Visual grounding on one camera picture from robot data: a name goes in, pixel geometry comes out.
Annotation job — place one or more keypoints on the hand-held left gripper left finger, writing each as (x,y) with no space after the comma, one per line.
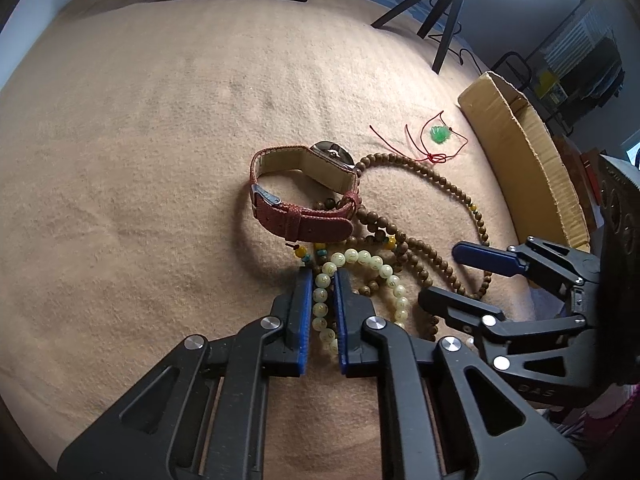
(303,320)

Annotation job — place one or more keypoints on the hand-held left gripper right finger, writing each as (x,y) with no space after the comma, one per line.
(342,320)

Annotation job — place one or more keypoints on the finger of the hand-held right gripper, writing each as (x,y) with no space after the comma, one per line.
(482,256)
(450,305)

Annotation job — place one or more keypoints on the cardboard box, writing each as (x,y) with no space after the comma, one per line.
(530,160)

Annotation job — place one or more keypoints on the pink patterned cloth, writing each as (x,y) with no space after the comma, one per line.
(600,410)

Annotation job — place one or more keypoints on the yellow box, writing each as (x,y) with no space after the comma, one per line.
(547,85)

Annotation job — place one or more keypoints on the dark hanging clothes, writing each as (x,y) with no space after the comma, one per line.
(600,75)

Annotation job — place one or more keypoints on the black clothes rack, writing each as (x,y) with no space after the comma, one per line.
(511,54)

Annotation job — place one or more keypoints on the striped towel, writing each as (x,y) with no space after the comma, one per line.
(570,40)

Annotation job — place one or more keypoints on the black tripod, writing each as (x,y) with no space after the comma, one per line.
(452,5)

